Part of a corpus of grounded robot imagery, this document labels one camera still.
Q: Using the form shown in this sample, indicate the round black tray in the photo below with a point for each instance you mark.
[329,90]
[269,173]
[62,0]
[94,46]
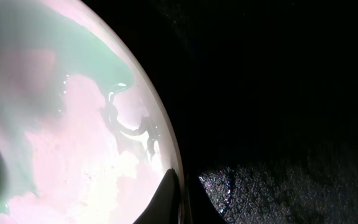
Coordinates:
[263,98]

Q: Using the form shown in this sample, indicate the pink plate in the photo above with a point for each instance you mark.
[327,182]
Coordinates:
[84,136]

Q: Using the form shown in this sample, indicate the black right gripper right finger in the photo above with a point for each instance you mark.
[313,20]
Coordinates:
[202,209]

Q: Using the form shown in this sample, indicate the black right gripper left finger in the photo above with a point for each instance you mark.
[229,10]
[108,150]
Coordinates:
[164,205]

